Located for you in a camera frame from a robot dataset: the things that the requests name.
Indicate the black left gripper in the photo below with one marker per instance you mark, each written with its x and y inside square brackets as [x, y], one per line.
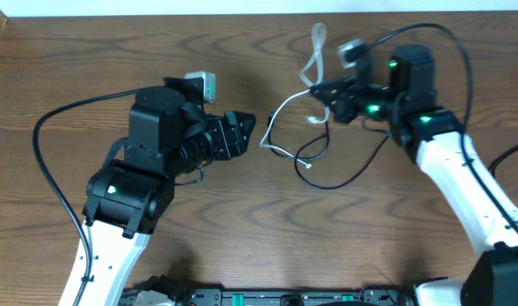
[224, 137]

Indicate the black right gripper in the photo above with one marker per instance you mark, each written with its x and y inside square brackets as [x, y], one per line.
[344, 105]

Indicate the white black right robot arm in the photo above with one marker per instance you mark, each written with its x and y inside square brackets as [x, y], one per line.
[435, 140]

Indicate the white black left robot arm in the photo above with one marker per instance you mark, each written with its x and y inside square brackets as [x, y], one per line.
[169, 134]

